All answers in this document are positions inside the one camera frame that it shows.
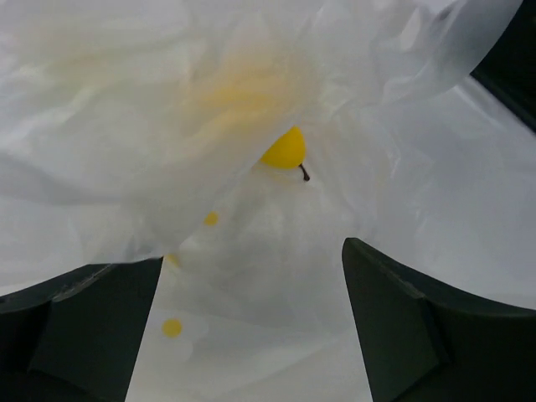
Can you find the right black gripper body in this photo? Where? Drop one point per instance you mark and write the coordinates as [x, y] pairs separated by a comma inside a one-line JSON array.
[[508, 70]]

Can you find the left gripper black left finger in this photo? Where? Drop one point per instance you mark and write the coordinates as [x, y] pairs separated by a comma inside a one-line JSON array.
[[76, 337]]

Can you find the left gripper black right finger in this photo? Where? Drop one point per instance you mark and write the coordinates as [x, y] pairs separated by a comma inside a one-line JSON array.
[[423, 340]]

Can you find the clear plastic bag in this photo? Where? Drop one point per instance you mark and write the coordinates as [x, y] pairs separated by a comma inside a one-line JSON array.
[[133, 130]]

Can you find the yellow fake lemon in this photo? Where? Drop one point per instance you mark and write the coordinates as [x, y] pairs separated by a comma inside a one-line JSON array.
[[288, 152]]

